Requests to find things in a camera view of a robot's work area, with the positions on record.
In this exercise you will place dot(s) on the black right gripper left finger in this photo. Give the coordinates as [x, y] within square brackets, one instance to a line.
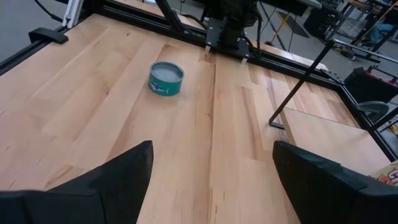
[102, 196]

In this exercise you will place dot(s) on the black metal frame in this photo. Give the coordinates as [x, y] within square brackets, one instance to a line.
[335, 140]

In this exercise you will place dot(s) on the grey curved cover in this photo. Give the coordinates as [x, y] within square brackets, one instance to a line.
[373, 109]

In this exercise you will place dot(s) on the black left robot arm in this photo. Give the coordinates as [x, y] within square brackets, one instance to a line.
[231, 28]

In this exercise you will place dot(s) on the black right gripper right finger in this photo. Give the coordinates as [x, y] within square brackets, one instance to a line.
[326, 196]

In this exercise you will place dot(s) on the black rig frame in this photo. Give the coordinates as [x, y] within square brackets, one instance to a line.
[171, 15]

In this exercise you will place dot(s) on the black bracket clamp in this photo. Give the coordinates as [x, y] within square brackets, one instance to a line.
[48, 35]

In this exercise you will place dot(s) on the green chicken soup can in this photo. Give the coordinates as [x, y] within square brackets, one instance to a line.
[390, 174]

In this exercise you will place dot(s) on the green tuna fish can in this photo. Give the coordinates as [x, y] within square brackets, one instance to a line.
[164, 84]

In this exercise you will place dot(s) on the person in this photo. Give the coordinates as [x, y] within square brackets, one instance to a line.
[382, 31]

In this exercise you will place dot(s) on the silver aluminium profile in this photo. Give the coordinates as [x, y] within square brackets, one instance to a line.
[73, 12]

